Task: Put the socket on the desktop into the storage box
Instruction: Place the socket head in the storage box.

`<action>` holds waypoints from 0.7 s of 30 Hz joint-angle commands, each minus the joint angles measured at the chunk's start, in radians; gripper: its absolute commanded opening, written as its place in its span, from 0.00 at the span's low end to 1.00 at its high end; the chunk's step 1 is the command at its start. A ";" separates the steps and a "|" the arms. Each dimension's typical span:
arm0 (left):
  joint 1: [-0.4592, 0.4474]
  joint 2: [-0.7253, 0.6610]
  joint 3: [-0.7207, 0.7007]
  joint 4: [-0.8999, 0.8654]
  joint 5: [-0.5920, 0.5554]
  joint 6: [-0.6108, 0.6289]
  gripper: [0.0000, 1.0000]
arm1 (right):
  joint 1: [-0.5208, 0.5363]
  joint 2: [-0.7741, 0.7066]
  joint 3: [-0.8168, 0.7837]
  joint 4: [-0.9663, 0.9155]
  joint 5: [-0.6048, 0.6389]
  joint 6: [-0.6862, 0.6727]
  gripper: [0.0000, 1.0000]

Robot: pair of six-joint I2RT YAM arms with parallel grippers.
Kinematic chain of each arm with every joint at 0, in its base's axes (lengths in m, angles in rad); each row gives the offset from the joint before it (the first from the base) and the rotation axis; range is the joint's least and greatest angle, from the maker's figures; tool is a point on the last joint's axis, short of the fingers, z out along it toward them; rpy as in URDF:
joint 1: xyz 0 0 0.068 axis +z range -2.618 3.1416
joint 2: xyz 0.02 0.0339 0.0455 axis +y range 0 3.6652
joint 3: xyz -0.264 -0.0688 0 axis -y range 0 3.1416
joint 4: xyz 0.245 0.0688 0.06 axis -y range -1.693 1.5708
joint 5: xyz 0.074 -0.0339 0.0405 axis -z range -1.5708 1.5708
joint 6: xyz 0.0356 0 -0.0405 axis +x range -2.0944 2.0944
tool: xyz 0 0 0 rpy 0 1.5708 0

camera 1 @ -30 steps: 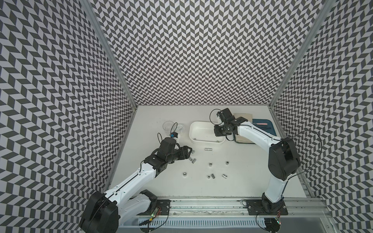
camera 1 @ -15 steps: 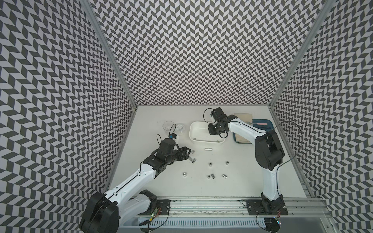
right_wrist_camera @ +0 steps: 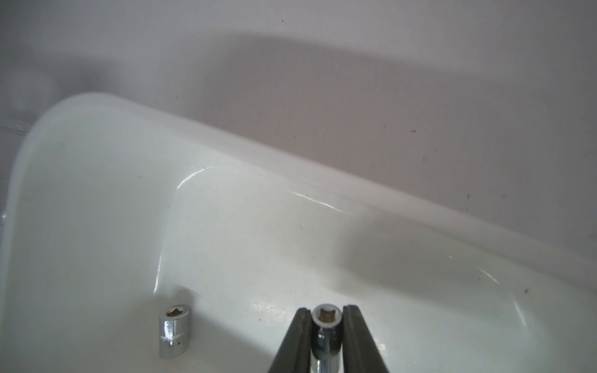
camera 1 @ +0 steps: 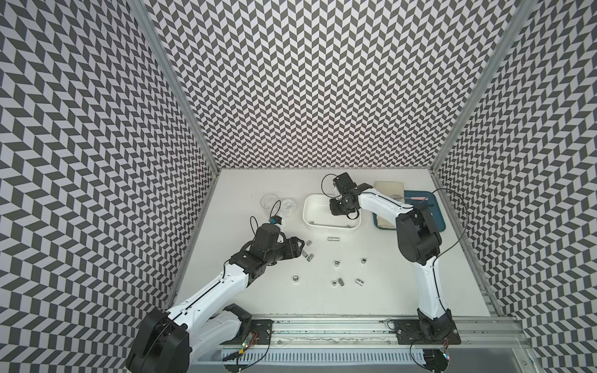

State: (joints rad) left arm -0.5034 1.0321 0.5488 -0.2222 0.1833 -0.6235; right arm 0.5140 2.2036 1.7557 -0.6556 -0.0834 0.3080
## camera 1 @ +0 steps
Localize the blue tray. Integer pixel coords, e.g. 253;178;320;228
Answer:
373;190;446;233

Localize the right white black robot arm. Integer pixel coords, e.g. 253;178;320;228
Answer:
330;173;454;343

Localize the clear plastic cup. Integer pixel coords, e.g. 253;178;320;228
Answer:
260;194;281;219

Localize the beige cloth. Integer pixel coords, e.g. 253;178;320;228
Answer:
374;181;409;230

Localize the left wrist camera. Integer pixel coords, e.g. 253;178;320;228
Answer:
268;214;282;225

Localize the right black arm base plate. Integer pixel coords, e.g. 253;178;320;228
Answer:
392;319;462;346

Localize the aluminium front rail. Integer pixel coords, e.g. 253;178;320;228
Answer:
251;315;531;349

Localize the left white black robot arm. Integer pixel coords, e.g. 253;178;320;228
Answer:
125;223;306;372

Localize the white plastic storage box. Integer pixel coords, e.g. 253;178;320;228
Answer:
302;194;362;231

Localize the clear plastic lid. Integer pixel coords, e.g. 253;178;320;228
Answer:
280;198;297;218

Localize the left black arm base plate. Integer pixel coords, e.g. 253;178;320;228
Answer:
211;304;274;346

